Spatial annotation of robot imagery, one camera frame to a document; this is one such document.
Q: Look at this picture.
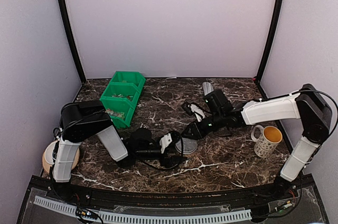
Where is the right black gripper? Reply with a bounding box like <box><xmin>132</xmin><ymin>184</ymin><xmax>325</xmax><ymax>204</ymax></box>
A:
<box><xmin>182</xmin><ymin>111</ymin><xmax>226</xmax><ymax>140</ymax></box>

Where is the clear plastic lid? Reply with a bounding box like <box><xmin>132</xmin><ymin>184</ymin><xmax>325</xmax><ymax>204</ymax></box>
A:
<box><xmin>175</xmin><ymin>138</ymin><xmax>198</xmax><ymax>147</ymax></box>

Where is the metal scoop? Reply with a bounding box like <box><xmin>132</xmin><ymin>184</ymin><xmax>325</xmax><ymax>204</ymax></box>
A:
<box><xmin>202</xmin><ymin>81</ymin><xmax>214</xmax><ymax>96</ymax></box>

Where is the green three-compartment bin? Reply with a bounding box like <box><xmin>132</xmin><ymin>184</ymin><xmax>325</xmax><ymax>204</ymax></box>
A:
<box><xmin>100</xmin><ymin>71</ymin><xmax>146</xmax><ymax>129</ymax></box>

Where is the clear plastic container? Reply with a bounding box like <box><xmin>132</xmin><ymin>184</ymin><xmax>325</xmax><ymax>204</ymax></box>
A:
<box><xmin>175</xmin><ymin>145</ymin><xmax>197</xmax><ymax>155</ymax></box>

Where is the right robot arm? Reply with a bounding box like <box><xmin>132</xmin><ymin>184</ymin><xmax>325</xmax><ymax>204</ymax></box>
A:
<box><xmin>182</xmin><ymin>83</ymin><xmax>337</xmax><ymax>200</ymax></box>

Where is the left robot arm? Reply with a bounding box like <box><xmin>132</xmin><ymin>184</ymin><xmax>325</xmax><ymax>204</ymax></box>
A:
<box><xmin>50</xmin><ymin>100</ymin><xmax>186</xmax><ymax>201</ymax></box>

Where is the blue mixed candies pile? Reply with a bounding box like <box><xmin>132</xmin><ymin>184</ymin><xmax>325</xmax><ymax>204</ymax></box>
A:
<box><xmin>112</xmin><ymin>94</ymin><xmax>134</xmax><ymax>100</ymax></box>

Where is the patterned mug yellow inside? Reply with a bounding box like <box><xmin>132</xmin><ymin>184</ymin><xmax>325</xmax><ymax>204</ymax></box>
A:
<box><xmin>250</xmin><ymin>125</ymin><xmax>283</xmax><ymax>158</ymax></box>

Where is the white bowl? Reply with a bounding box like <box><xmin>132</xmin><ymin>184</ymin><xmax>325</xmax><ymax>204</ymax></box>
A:
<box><xmin>43</xmin><ymin>141</ymin><xmax>57</xmax><ymax>166</ymax></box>

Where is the wooden slice coaster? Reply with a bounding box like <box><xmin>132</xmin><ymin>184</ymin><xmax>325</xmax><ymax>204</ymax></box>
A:
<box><xmin>42</xmin><ymin>149</ymin><xmax>80</xmax><ymax>173</ymax></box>

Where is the white slotted cable duct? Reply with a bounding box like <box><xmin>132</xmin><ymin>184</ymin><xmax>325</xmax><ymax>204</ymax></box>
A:
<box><xmin>33</xmin><ymin>196</ymin><xmax>252</xmax><ymax>224</ymax></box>

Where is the black front rail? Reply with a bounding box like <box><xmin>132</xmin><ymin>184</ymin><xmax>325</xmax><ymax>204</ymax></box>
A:
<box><xmin>29</xmin><ymin>173</ymin><xmax>312</xmax><ymax>210</ymax></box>

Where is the right black frame post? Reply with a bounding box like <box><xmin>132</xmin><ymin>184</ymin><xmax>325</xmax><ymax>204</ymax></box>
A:
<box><xmin>255</xmin><ymin>0</ymin><xmax>283</xmax><ymax>85</ymax></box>

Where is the black frame post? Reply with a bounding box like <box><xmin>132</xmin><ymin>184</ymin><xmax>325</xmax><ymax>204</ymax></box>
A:
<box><xmin>58</xmin><ymin>0</ymin><xmax>87</xmax><ymax>85</ymax></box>
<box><xmin>255</xmin><ymin>0</ymin><xmax>283</xmax><ymax>85</ymax></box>

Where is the left black frame post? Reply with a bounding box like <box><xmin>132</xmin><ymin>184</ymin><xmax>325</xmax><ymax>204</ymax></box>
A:
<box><xmin>58</xmin><ymin>0</ymin><xmax>87</xmax><ymax>85</ymax></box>

